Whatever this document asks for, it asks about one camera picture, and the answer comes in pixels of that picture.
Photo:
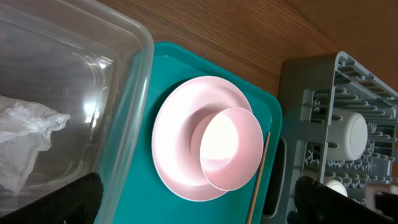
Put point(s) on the clear plastic bin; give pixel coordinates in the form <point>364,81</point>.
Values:
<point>83,59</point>

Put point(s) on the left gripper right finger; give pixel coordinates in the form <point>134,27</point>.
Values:
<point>317,203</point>

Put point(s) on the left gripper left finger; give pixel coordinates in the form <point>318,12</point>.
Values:
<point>76,202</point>

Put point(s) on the large pink plate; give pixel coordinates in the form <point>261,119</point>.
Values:
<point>179,115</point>

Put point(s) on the white napkin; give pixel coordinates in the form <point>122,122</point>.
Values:
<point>26,129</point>

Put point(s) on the small pink plate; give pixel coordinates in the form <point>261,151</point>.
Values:
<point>227,147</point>

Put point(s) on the grey dish rack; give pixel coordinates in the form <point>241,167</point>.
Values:
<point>311,92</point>

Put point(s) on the cream cup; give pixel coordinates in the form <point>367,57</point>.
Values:
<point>336,186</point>

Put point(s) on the grey bowl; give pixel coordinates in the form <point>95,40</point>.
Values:
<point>350,134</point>

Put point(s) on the wooden chopstick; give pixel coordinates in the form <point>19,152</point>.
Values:
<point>258,181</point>

